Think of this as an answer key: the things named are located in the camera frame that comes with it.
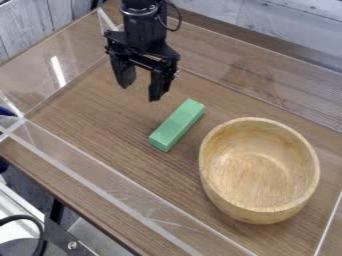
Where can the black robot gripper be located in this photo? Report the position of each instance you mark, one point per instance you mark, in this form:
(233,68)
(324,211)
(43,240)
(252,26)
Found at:
(139,46)

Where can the green rectangular block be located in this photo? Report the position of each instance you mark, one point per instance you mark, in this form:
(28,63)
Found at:
(175,126)

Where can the light wooden bowl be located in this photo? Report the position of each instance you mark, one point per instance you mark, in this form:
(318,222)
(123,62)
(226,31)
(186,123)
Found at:
(260,170)

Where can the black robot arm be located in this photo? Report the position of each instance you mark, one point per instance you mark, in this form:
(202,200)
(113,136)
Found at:
(142,5)

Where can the blue object at left edge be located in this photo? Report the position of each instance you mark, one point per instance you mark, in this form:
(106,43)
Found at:
(6,112)

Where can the black table leg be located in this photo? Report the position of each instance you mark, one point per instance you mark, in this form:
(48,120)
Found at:
(56,211)

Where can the black chair armrest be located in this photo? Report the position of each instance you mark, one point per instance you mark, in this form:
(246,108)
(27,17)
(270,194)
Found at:
(22,236)

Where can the clear acrylic corner bracket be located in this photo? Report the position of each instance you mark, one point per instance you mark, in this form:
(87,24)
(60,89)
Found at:
(107,24)

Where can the clear acrylic tray wall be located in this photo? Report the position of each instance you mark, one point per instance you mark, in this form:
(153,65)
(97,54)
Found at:
(79,139)

